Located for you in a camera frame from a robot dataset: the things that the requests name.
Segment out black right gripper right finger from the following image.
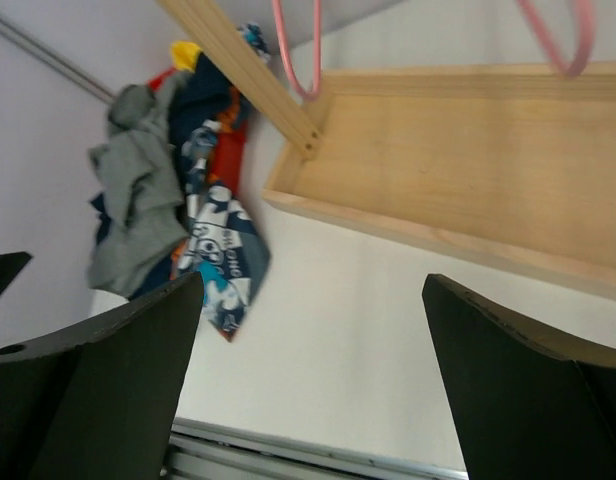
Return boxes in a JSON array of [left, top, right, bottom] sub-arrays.
[[422, 274, 616, 479]]

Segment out aluminium mounting rail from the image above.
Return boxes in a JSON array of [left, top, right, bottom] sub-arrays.
[[161, 418, 468, 479]]

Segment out patterned blue orange shorts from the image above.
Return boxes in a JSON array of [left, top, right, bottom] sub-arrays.
[[172, 52, 270, 341]]

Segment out wooden clothes rack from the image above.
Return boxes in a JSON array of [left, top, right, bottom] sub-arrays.
[[163, 1, 616, 300]]

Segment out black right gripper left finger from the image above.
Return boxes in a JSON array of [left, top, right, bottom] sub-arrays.
[[0, 273, 204, 479]]

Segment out grey shorts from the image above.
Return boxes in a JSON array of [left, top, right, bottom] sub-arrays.
[[87, 72, 190, 298]]

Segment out yellow shorts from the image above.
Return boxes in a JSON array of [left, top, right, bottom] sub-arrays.
[[169, 41, 203, 72]]

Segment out pink hanger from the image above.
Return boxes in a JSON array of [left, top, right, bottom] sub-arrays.
[[517, 0, 597, 78], [271, 0, 323, 99]]

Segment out navy blue shorts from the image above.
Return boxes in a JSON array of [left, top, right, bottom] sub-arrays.
[[86, 55, 247, 299]]

